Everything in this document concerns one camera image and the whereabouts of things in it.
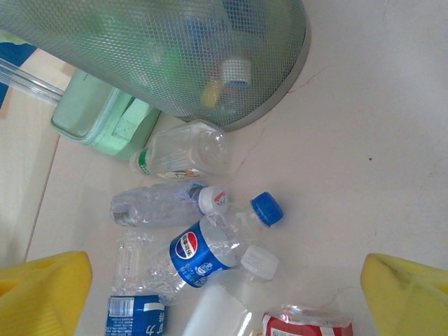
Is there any frosted white bottle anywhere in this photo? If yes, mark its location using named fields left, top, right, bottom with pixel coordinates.
left=181, top=244, right=280, bottom=336

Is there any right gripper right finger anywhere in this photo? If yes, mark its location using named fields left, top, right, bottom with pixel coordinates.
left=360, top=252, right=448, bottom=336

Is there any red label bottle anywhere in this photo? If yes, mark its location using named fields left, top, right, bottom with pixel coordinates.
left=261, top=303, right=354, bottom=336

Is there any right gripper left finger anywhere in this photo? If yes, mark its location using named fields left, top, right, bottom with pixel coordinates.
left=0, top=251, right=94, bottom=336

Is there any crushed clear bottle white cap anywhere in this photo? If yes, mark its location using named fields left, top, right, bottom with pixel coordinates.
left=110, top=183, right=230, bottom=230

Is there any aluminium frame post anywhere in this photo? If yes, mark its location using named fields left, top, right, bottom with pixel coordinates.
left=0, top=57, right=66, bottom=106

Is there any crushed bottle dark blue label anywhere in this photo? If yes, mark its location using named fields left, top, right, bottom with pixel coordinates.
left=104, top=229, right=171, bottom=336

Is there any grey mesh waste bin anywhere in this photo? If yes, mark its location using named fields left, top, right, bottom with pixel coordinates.
left=0, top=0, right=312, bottom=133

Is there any Pepsi label bottle blue cap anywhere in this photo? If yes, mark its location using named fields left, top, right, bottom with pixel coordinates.
left=145, top=190, right=285, bottom=305

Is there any mint green zip pouch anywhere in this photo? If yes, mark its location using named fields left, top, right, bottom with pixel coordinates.
left=50, top=68, right=162, bottom=162

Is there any wide clear bottle green ring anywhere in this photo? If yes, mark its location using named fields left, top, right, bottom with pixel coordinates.
left=129, top=118, right=232, bottom=181

